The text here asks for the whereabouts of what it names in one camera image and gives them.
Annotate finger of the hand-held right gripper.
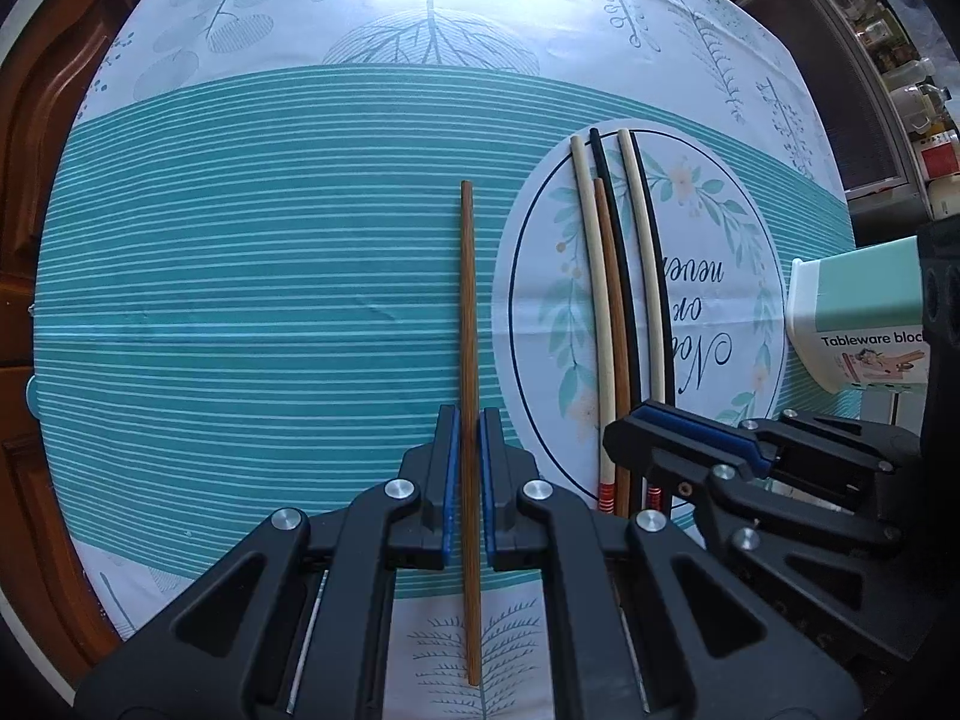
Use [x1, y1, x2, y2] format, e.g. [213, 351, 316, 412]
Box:
[634, 401, 925, 512]
[604, 414, 944, 665]

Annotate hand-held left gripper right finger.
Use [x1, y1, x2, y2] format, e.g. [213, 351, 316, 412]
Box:
[478, 406, 865, 720]

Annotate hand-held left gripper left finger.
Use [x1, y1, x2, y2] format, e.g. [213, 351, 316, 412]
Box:
[71, 405, 461, 720]

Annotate green plastic utensil holder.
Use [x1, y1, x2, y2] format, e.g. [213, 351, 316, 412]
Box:
[784, 234, 931, 421]

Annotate brown wooden chopstick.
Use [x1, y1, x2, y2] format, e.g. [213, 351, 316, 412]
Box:
[459, 180, 482, 686]
[592, 178, 635, 518]

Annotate cream chopstick striped end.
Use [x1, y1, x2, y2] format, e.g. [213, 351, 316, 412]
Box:
[616, 129, 668, 518]
[569, 136, 617, 515]

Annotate black chopstick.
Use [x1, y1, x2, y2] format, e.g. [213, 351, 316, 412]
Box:
[628, 131, 676, 410]
[588, 127, 650, 520]

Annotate teal striped leaf-print tablecloth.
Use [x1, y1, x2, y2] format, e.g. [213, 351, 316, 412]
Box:
[26, 0, 856, 720]

